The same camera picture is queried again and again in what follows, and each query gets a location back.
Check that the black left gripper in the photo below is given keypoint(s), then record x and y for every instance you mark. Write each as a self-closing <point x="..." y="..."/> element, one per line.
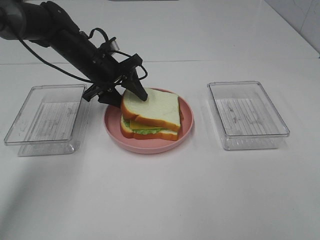
<point x="102" y="69"/>

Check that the green lettuce leaf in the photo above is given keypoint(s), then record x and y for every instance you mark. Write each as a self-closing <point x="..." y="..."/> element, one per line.
<point x="141" y="131"/>

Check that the yellow cheese slice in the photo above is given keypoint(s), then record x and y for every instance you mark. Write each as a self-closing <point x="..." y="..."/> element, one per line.
<point x="134" y="125"/>

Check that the white bread slice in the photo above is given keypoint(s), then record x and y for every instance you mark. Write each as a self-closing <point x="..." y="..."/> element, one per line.
<point x="164" y="134"/>
<point x="161" y="109"/>

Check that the curved bacon strip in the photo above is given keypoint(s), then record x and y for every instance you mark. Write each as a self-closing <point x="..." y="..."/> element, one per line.
<point x="181" y="115"/>

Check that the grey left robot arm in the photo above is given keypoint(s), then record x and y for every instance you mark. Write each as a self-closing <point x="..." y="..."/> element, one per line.
<point x="49" y="25"/>

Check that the pink round plate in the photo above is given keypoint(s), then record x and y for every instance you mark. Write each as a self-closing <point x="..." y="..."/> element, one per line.
<point x="112" y="118"/>

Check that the clear left plastic tray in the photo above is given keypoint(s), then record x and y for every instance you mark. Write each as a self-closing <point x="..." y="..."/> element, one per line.
<point x="51" y="121"/>

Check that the clear plastic tray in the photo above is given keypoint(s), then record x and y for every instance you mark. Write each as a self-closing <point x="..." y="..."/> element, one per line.
<point x="51" y="121"/>
<point x="245" y="116"/>

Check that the clear right plastic tray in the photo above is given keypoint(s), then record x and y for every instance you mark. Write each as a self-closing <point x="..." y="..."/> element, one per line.
<point x="245" y="116"/>

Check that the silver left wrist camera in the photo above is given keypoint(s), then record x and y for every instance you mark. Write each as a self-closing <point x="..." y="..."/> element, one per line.
<point x="110" y="46"/>

